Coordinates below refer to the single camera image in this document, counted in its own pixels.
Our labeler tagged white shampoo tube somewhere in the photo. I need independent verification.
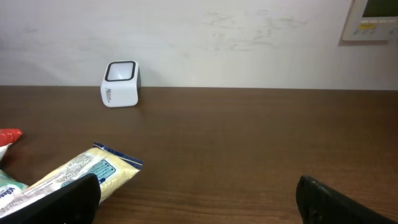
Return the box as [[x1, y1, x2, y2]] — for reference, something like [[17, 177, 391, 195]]
[[0, 143, 12, 160]]

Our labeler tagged white wall control panel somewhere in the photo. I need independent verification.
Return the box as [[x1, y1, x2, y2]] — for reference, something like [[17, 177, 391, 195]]
[[341, 0, 397, 41]]

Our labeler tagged orange spaghetti packet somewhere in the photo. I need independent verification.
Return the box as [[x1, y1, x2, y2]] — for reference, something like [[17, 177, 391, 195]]
[[0, 128, 22, 147]]

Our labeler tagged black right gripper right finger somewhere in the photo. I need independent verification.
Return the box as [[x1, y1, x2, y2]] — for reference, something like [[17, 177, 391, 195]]
[[296, 175, 397, 224]]

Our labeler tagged teal tissue pack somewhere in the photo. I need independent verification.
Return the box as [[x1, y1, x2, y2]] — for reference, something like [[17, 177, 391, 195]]
[[0, 170, 29, 208]]

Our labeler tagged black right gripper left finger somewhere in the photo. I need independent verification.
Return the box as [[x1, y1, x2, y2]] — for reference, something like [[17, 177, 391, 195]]
[[1, 174, 101, 224]]

